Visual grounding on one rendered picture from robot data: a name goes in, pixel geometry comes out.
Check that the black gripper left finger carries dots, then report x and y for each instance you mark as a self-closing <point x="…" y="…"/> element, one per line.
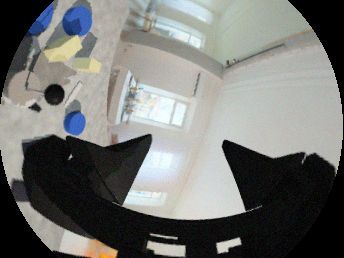
<point x="117" y="165"/>

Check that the blue disc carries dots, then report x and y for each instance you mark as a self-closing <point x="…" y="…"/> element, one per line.
<point x="41" y="22"/>
<point x="74" y="123"/>
<point x="77" y="21"/>

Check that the beige rectangular block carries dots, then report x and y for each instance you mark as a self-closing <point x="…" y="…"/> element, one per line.
<point x="62" y="49"/>
<point x="86" y="65"/>

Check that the glass french press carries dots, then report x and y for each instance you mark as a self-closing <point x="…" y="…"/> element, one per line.
<point x="23" y="89"/>

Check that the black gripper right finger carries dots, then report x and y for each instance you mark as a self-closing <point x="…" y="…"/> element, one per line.
<point x="256" y="174"/>

